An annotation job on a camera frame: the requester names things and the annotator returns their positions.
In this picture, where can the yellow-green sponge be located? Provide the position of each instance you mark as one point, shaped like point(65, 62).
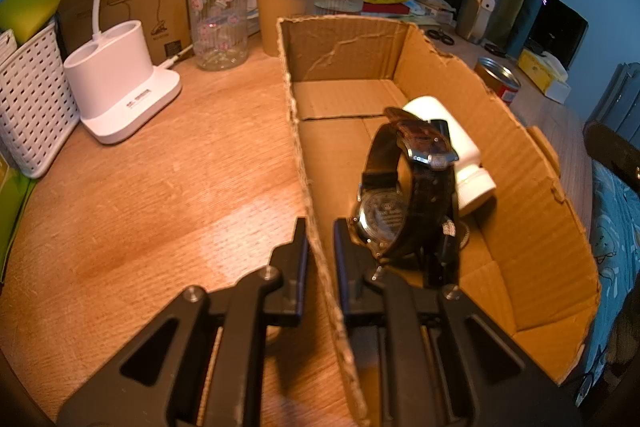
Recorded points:
point(27, 7)

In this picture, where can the red metal can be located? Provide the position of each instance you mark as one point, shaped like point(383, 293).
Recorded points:
point(500, 82)

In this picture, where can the red book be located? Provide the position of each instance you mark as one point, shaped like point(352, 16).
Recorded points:
point(382, 8)

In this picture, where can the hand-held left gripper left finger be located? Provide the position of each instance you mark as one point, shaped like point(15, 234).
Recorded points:
point(300, 262)

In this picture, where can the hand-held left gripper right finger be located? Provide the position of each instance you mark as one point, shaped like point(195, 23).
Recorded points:
point(342, 262)

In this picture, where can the black computer monitor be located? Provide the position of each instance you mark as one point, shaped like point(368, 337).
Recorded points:
point(560, 32)

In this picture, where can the small black remote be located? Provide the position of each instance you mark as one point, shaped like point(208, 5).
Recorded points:
point(495, 50)

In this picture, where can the white plastic basket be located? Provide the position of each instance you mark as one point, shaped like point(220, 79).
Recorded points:
point(35, 107)

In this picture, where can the white desk lamp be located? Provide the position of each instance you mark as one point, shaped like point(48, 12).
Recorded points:
point(115, 87)

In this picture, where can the cardboard box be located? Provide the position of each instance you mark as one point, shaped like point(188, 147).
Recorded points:
point(350, 97)

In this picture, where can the white pill bottle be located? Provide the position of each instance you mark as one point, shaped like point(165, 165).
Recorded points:
point(425, 107)

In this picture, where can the steel travel tumbler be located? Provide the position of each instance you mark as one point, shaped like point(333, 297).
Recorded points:
point(477, 12)

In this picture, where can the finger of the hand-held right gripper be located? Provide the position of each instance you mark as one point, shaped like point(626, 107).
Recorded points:
point(615, 152)

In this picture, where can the yellow tissue box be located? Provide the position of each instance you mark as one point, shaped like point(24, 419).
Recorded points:
point(542, 74)

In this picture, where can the flower print glass jar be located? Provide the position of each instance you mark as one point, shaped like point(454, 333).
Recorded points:
point(220, 27)

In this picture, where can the black scissors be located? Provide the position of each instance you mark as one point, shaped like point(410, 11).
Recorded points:
point(442, 37)

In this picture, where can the green flat box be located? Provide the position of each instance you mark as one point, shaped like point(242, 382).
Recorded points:
point(10, 217)

